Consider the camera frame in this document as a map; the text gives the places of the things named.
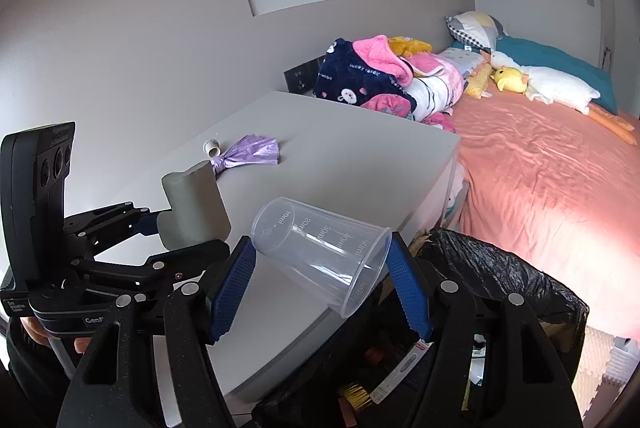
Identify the long yellow plush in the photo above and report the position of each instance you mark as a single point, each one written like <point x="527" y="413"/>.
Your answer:
<point x="477" y="83"/>

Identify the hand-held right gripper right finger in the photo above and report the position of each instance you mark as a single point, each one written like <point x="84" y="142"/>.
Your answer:
<point x="407" y="293"/>

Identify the white foam floor mat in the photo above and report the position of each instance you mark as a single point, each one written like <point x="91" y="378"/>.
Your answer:
<point x="610" y="368"/>

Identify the black trash bag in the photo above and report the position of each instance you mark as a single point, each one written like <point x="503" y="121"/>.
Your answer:
<point x="490" y="268"/>

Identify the small white pipe cap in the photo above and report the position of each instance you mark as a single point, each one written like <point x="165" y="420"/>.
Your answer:
<point x="211" y="148"/>

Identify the black wall socket panel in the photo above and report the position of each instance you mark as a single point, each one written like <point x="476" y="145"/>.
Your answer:
<point x="300" y="75"/>

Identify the person's left hand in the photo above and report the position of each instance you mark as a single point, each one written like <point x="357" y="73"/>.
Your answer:
<point x="35" y="330"/>

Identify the white goose plush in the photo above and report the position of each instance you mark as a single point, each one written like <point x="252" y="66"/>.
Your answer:
<point x="555" y="88"/>

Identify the clear plastic measuring cup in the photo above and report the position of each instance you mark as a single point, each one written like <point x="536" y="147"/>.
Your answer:
<point x="320" y="253"/>

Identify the checked patchwork pillow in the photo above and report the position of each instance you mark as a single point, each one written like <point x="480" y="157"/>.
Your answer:
<point x="472" y="28"/>

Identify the white door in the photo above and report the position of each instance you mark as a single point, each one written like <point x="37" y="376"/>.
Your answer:
<point x="607" y="8"/>

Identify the light patterned pillow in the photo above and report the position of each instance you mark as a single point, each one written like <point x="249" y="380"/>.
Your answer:
<point x="457" y="60"/>

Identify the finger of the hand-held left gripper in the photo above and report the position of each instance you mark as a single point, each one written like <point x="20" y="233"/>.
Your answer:
<point x="150" y="265"/>
<point x="115" y="218"/>

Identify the yellow duck plush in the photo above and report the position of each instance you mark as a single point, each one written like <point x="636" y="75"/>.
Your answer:
<point x="510" y="80"/>

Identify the navy printed fleece blanket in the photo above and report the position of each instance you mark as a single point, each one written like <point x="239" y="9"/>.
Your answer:
<point x="360" y="78"/>

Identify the purple plastic bag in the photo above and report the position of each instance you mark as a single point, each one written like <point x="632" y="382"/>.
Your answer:
<point x="250" y="153"/>

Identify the white printed blanket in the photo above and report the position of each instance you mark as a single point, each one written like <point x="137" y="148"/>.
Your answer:
<point x="435" y="93"/>

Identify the grey thermometer box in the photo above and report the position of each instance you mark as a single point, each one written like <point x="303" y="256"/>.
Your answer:
<point x="400" y="370"/>

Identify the pink fleece blanket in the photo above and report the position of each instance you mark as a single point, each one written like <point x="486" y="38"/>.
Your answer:
<point x="380" y="53"/>

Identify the grey pipe tee fitting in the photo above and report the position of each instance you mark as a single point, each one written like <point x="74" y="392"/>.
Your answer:
<point x="195" y="203"/>

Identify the bed with pink sheet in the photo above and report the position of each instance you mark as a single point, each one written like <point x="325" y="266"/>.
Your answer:
<point x="525" y="183"/>

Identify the yellow bristle brush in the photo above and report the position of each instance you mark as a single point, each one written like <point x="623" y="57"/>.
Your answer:
<point x="352" y="395"/>

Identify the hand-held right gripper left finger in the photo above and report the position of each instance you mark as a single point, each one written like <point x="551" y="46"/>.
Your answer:
<point x="232" y="295"/>

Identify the orange yellow plush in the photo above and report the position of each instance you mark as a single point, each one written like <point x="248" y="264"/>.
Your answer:
<point x="405" y="44"/>

